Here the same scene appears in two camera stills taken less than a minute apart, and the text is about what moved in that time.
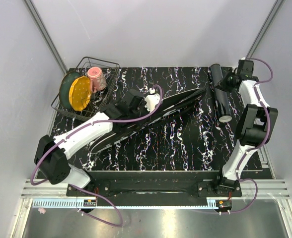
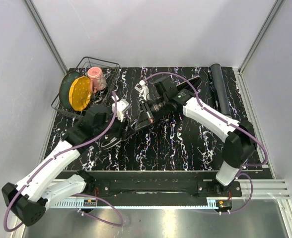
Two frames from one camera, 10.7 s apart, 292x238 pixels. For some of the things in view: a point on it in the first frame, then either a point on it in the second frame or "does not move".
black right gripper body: x=226 y=83 to x=155 y=108
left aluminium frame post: x=45 y=35 does not move
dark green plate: x=65 y=86 does not move
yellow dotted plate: x=80 y=93 does not move
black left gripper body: x=141 y=111 to x=116 y=128
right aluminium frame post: x=274 y=11 does not move
